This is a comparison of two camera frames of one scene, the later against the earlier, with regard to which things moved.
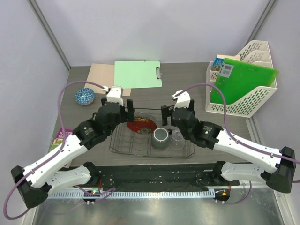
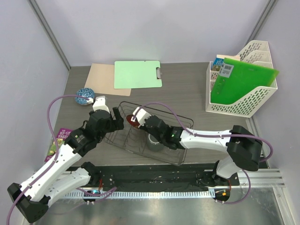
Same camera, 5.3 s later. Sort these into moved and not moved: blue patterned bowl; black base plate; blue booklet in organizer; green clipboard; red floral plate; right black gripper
Moved: red floral plate; right black gripper
Not moved: blue patterned bowl; blue booklet in organizer; black base plate; green clipboard
